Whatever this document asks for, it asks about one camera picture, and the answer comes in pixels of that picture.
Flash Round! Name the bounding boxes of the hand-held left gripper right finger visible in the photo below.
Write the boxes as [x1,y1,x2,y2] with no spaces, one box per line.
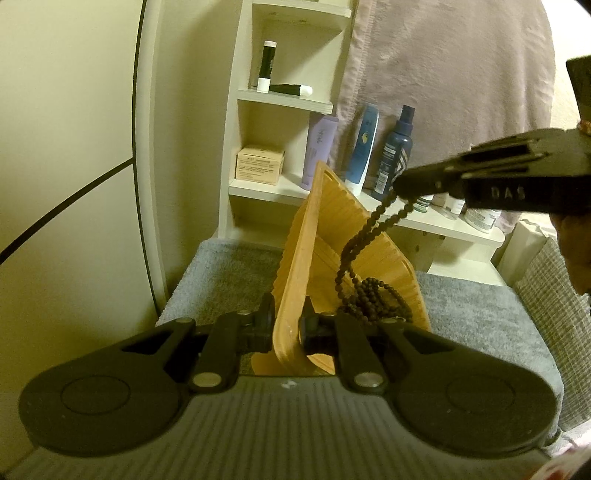
[298,310,445,393]

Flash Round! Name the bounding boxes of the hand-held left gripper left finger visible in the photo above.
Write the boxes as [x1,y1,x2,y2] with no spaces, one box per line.
[121,292,276,393]

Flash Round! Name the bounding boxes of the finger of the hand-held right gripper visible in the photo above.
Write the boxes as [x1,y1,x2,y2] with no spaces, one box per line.
[394,164,556,215]
[443,129,578,175]

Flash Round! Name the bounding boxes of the orange plastic basket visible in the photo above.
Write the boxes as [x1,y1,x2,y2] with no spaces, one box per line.
[252,161,432,376]

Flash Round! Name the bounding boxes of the dark brown bead necklace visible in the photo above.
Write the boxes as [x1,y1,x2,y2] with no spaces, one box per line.
[335,191,423,326]

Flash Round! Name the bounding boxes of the person's right hand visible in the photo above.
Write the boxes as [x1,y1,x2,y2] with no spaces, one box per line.
[555,213,591,296]

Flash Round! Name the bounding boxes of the white cream jar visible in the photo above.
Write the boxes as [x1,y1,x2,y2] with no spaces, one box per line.
[463,208,503,234]

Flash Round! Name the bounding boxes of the mauve fleece towel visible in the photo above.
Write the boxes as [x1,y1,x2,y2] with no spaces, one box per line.
[332,0,555,234]

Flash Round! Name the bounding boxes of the dark blue spray bottle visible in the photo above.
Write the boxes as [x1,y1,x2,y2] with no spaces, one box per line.
[372,104,416,200]

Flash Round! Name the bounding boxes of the grey fluffy mat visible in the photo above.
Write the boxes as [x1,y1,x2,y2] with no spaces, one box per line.
[156,240,565,416]

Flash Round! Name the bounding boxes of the grey woven cushion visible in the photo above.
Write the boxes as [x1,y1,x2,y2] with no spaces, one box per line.
[513,235,591,435]

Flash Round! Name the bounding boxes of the cream wooden shelf unit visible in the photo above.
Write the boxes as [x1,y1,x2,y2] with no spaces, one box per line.
[217,0,506,273]

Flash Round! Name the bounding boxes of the white and blue tube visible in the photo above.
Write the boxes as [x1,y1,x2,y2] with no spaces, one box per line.
[344,104,380,195]

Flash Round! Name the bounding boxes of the small cardboard box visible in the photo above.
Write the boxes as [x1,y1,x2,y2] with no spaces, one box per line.
[235,146,286,185]

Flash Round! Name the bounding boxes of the purple cosmetic tube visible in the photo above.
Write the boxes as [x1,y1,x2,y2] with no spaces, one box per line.
[299,115,339,191]

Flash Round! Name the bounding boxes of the black white-capped tube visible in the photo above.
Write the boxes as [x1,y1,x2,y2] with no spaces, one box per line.
[269,84,314,99]

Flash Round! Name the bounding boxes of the black white-capped lip balm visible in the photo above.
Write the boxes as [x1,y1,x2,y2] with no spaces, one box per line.
[257,41,278,92]

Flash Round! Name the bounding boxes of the white red printed cloth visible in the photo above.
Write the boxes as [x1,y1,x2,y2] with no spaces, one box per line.
[531,445,591,480]

